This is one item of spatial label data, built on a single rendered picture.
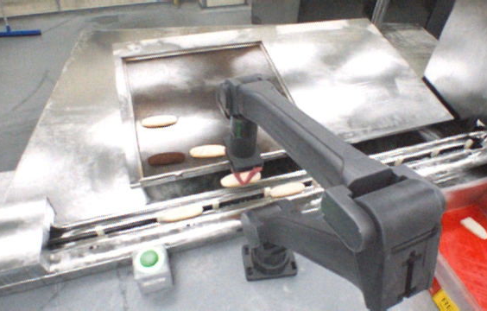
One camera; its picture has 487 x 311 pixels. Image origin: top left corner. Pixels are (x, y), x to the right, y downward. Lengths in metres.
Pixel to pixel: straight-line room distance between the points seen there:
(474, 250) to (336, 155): 0.67
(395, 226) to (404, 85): 1.02
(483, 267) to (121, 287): 0.85
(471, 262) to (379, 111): 0.51
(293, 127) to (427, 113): 0.85
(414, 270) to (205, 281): 0.51
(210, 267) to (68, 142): 0.63
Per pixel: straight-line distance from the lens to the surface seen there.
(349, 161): 0.39
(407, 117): 1.21
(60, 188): 1.05
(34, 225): 0.86
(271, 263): 0.75
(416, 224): 0.36
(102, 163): 1.07
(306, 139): 0.43
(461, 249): 1.00
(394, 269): 0.36
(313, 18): 2.68
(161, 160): 0.91
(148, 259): 0.74
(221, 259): 0.81
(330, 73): 1.24
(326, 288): 0.81
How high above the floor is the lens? 1.54
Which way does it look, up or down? 45 degrees down
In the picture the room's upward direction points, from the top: 3 degrees clockwise
